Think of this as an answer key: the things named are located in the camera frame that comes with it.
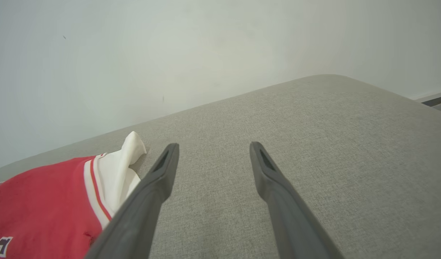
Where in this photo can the dark skirting strip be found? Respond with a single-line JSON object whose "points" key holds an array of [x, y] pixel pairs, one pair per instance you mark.
{"points": [[438, 100]]}

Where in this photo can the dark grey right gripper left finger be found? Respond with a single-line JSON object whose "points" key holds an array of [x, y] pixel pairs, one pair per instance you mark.
{"points": [[134, 223]]}

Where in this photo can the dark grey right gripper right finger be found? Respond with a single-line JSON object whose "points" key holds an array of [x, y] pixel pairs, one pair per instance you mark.
{"points": [[296, 230]]}

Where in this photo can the red white basketball jersey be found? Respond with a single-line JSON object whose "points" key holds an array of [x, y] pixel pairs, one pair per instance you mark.
{"points": [[44, 201]]}

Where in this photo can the grey fabric sofa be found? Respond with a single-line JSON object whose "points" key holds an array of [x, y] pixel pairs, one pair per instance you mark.
{"points": [[278, 126]]}

